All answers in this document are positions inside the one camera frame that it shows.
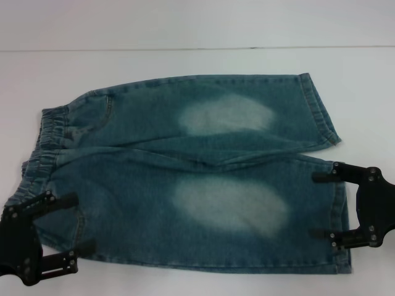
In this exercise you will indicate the blue denim shorts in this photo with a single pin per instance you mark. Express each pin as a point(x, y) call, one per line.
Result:
point(216, 160)

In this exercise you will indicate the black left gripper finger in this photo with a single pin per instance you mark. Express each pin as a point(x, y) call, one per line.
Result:
point(61, 262)
point(46, 202)

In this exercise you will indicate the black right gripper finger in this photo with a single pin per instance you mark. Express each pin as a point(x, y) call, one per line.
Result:
point(351, 174)
point(355, 239)

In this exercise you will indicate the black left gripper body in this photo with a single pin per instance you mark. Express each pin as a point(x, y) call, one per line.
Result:
point(18, 243)

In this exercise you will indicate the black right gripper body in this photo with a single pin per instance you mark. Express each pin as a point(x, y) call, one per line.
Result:
point(379, 209)

